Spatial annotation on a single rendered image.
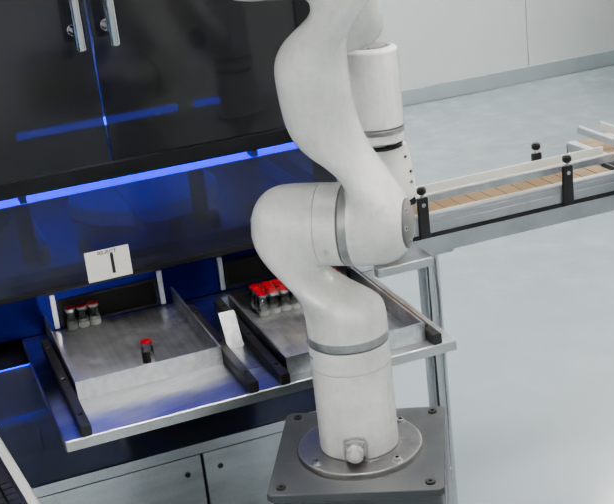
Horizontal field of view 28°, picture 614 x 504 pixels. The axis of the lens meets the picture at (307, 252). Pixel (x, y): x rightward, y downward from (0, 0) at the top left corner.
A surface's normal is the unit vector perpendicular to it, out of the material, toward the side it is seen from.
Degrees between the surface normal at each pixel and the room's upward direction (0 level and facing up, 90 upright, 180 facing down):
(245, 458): 90
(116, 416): 0
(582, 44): 90
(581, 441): 0
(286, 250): 95
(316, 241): 95
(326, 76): 101
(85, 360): 0
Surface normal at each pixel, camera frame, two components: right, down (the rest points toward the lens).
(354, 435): -0.06, 0.34
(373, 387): 0.46, 0.25
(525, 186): -0.11, -0.94
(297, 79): -0.38, 0.48
